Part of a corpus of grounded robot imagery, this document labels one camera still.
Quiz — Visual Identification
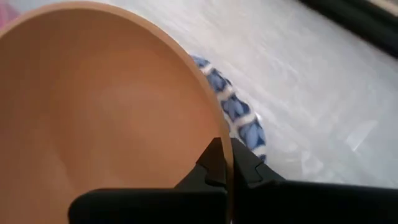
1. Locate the pink bowl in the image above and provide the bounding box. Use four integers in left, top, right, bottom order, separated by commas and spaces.
0, 0, 20, 30

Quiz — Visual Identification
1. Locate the white blue-patterned plate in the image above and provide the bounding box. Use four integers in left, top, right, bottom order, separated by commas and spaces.
190, 55, 267, 164

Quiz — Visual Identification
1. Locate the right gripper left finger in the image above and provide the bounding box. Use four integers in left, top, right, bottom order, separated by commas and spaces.
68, 136, 229, 224

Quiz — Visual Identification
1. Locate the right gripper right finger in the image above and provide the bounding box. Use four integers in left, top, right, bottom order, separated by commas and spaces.
231, 138, 398, 224

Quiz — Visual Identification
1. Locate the black table frame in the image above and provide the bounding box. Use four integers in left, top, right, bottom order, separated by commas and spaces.
298, 0, 398, 60

